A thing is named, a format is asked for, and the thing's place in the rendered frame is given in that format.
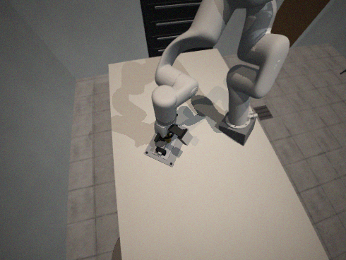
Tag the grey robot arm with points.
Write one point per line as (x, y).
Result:
(257, 46)

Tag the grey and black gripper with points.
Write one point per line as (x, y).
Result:
(161, 131)

